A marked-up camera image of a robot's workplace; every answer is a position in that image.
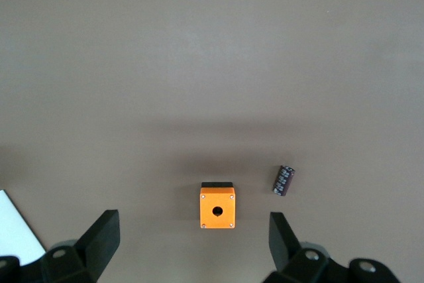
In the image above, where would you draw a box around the small dark connector block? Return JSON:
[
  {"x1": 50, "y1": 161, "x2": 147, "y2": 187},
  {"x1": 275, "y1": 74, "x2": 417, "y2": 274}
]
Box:
[{"x1": 272, "y1": 164, "x2": 297, "y2": 198}]

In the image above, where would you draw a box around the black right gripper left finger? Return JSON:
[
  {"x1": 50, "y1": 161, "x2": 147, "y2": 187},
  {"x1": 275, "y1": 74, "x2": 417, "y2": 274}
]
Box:
[{"x1": 0, "y1": 209, "x2": 121, "y2": 283}]

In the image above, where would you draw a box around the orange button box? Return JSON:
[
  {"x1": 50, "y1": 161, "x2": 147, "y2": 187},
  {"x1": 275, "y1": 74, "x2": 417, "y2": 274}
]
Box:
[{"x1": 199, "y1": 181, "x2": 237, "y2": 230}]

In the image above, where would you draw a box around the white drawer cabinet housing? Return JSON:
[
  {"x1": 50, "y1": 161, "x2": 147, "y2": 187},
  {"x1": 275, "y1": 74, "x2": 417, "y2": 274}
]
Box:
[{"x1": 0, "y1": 189, "x2": 46, "y2": 261}]

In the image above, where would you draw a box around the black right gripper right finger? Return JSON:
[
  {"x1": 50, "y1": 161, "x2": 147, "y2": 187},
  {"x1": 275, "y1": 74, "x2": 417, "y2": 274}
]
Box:
[{"x1": 261, "y1": 211, "x2": 402, "y2": 283}]

